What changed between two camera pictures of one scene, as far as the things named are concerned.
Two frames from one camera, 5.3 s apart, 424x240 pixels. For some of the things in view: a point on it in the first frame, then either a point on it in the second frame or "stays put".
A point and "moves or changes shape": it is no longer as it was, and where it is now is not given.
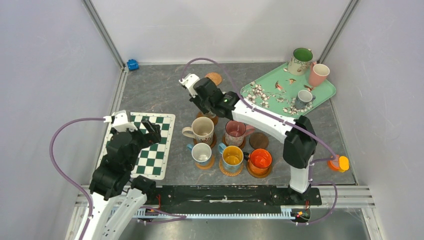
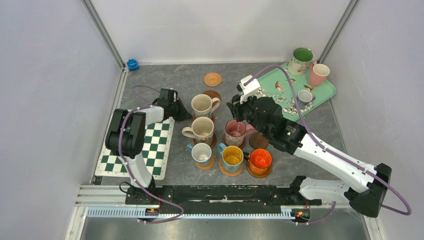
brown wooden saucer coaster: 215,119 moves or changes shape
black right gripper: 203,100 to 238,108
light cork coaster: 216,78 stays put
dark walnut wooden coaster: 259,140 stays put
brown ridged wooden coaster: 257,176 stays put
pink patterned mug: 235,131 stays put
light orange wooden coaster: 207,166 stays put
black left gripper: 153,136 to 184,114
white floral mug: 203,129 stays put
